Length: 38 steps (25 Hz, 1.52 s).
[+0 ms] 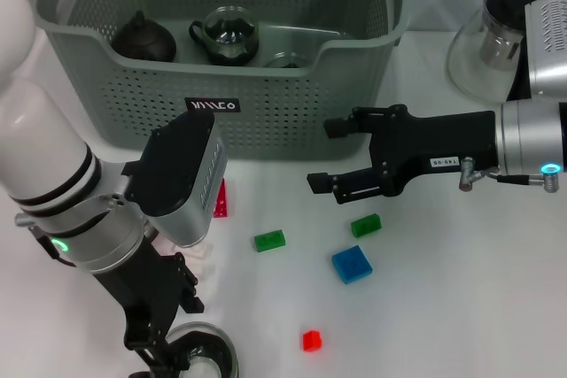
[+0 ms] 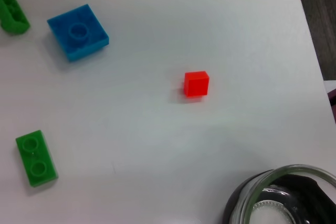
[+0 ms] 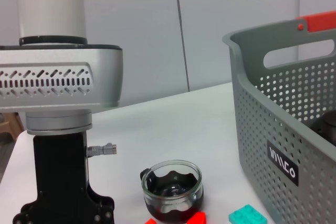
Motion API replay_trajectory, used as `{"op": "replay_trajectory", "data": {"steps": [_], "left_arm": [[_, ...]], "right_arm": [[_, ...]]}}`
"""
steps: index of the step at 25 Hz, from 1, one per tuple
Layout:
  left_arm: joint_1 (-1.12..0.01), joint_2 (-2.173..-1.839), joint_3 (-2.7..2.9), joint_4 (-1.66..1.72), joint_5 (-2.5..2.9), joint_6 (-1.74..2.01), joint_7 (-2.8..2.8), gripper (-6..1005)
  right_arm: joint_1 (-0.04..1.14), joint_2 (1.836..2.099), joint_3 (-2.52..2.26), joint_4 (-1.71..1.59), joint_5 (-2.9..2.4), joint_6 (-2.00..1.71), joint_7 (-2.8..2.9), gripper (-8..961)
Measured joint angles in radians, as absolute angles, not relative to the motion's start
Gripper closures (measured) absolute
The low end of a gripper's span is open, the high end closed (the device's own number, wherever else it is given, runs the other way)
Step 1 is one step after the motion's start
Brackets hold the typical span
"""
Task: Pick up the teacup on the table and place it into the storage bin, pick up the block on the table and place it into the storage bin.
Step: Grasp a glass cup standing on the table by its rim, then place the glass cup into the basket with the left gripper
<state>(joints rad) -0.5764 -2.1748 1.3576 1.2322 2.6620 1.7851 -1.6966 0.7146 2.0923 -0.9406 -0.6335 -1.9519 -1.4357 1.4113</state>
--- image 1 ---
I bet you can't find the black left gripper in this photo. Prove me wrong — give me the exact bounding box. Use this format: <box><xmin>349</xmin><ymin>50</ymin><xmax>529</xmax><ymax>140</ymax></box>
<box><xmin>91</xmin><ymin>247</ymin><xmax>206</xmax><ymax>378</ymax></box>

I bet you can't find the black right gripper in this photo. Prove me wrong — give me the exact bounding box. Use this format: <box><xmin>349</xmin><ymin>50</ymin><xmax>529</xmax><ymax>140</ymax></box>
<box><xmin>307</xmin><ymin>104</ymin><xmax>501</xmax><ymax>205</ymax></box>

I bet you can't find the glass teacup with black base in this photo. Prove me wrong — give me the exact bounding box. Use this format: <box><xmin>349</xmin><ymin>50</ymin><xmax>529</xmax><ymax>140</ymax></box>
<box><xmin>265</xmin><ymin>52</ymin><xmax>311</xmax><ymax>70</ymax></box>
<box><xmin>189</xmin><ymin>4</ymin><xmax>260</xmax><ymax>66</ymax></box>
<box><xmin>166</xmin><ymin>321</ymin><xmax>240</xmax><ymax>378</ymax></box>

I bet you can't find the small red toy brick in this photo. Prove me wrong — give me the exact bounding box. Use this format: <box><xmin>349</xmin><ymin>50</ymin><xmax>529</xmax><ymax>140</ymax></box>
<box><xmin>302</xmin><ymin>328</ymin><xmax>323</xmax><ymax>352</ymax></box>

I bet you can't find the grey perforated storage bin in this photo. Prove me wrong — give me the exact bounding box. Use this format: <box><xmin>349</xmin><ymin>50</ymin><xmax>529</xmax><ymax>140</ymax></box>
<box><xmin>26</xmin><ymin>0</ymin><xmax>411</xmax><ymax>162</ymax></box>

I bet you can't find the green toy brick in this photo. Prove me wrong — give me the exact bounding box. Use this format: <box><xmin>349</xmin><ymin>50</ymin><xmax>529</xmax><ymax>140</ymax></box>
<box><xmin>351</xmin><ymin>212</ymin><xmax>383</xmax><ymax>238</ymax></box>
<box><xmin>253</xmin><ymin>229</ymin><xmax>287</xmax><ymax>254</ymax></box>

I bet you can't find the blue square toy brick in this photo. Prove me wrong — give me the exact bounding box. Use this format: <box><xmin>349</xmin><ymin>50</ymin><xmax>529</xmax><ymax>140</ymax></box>
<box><xmin>331</xmin><ymin>244</ymin><xmax>374</xmax><ymax>285</ymax></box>

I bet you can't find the dark red toy brick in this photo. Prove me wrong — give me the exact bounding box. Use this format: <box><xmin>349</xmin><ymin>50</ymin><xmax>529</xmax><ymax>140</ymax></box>
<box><xmin>212</xmin><ymin>178</ymin><xmax>232</xmax><ymax>220</ymax></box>

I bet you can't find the black ceramic teapot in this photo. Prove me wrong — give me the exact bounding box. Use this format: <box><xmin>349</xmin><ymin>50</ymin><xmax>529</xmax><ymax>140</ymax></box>
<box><xmin>110</xmin><ymin>10</ymin><xmax>177</xmax><ymax>63</ymax></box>

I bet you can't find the right gripper cable with connector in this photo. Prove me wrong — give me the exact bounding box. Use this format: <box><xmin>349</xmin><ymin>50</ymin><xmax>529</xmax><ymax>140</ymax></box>
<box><xmin>458</xmin><ymin>157</ymin><xmax>562</xmax><ymax>194</ymax></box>

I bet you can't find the gripper cable with connector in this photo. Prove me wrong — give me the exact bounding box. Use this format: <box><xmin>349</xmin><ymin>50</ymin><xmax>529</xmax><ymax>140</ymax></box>
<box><xmin>15</xmin><ymin>212</ymin><xmax>74</xmax><ymax>266</ymax></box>
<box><xmin>458</xmin><ymin>157</ymin><xmax>562</xmax><ymax>194</ymax></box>

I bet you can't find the left gripper cable with connector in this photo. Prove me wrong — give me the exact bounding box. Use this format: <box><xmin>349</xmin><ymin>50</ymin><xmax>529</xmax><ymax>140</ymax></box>
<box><xmin>15</xmin><ymin>212</ymin><xmax>74</xmax><ymax>266</ymax></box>

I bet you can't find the glass teapot with black handle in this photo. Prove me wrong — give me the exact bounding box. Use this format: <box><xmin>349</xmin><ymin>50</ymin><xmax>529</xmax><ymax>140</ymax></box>
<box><xmin>446</xmin><ymin>0</ymin><xmax>550</xmax><ymax>104</ymax></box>

